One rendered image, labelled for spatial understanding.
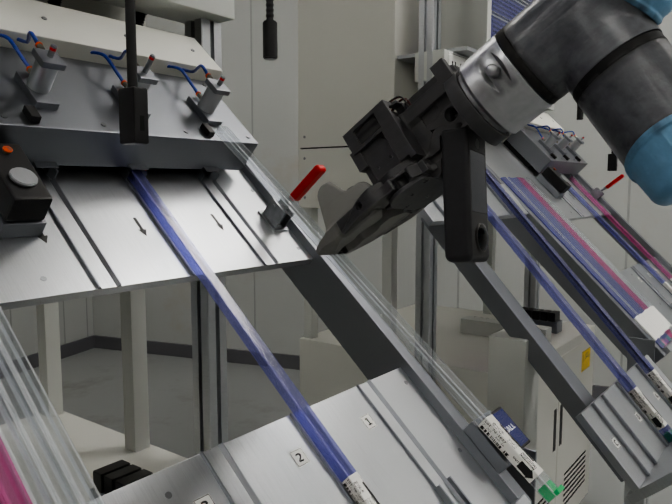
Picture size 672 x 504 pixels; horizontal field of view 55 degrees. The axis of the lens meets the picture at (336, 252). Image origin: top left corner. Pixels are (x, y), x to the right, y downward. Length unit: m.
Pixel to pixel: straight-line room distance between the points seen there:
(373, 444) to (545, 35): 0.41
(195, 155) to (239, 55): 3.10
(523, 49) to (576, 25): 0.04
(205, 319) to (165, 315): 3.18
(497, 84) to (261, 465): 0.37
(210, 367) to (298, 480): 0.48
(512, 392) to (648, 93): 0.61
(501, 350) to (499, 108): 0.54
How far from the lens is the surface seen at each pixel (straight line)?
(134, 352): 1.12
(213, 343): 1.04
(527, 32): 0.54
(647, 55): 0.52
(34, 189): 0.63
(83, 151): 0.72
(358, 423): 0.68
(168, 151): 0.78
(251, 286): 3.85
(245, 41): 3.90
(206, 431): 1.08
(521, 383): 1.02
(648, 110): 0.51
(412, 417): 0.74
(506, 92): 0.54
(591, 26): 0.53
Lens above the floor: 1.06
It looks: 6 degrees down
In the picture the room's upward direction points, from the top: straight up
